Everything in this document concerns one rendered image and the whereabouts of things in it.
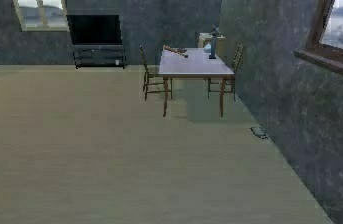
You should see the brown wooden chair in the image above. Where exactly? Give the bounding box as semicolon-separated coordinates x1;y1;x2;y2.
138;44;174;102
206;42;244;102

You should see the white-topped wooden table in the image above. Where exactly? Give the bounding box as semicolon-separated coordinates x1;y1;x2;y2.
158;47;236;118

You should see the brown wooden baseball bat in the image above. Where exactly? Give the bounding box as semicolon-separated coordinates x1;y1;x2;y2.
162;44;190;59

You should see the beige cabinet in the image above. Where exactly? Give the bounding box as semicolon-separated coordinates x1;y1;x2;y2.
197;32;227;58

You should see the grey flat floor object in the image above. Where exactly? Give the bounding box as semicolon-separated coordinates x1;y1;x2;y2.
249;125;269;140

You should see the black television stand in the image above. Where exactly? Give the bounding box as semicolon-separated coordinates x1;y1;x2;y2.
72;45;128;70

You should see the black television set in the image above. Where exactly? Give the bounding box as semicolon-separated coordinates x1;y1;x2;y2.
66;14;124;46

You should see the pale-framed window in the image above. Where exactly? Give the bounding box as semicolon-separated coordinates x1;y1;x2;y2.
12;0;69;33

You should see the brown-framed window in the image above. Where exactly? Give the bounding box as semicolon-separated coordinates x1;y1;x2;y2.
293;0;343;83

